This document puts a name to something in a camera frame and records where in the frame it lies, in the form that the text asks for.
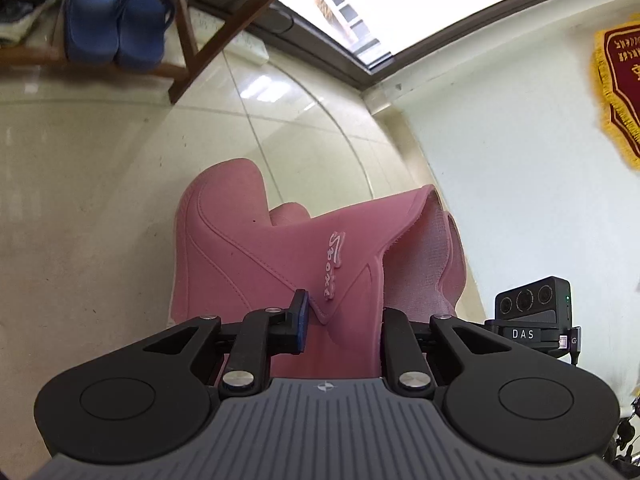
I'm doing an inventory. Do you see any pink boot white lettering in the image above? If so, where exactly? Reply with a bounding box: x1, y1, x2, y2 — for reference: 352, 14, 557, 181
170, 158, 453, 380
270, 202, 469, 321

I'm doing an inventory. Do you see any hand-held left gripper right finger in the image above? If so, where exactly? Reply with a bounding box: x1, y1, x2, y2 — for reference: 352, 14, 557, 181
381, 307, 507, 402

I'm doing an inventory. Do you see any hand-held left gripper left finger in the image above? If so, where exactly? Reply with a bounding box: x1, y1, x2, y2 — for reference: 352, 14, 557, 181
141, 289, 311, 395

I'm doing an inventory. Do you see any red banner yellow fringe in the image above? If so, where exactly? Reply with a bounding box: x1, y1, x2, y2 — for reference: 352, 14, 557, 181
592, 25, 640, 171

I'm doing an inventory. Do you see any wooden shoe rack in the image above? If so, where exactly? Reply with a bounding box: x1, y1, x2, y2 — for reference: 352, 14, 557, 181
0, 0, 326, 106

